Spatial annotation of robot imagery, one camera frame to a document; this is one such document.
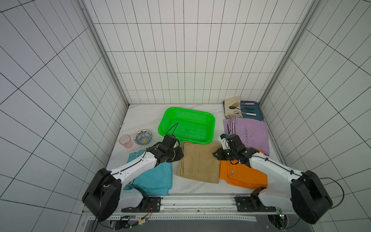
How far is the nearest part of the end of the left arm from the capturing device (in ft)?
2.00

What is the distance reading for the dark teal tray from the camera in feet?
3.66

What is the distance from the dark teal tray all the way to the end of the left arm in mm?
632
